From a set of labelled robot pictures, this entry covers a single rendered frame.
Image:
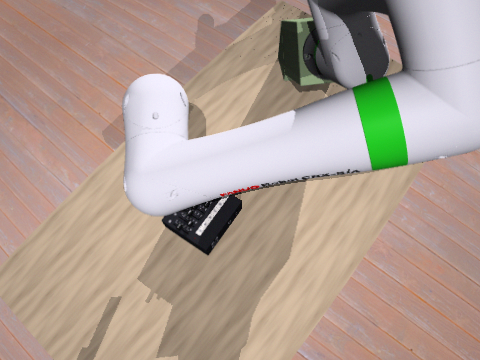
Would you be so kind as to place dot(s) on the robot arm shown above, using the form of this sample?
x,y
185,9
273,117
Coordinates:
x,y
429,110

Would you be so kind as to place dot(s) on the black lighting desk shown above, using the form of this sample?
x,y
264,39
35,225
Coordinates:
x,y
205,223

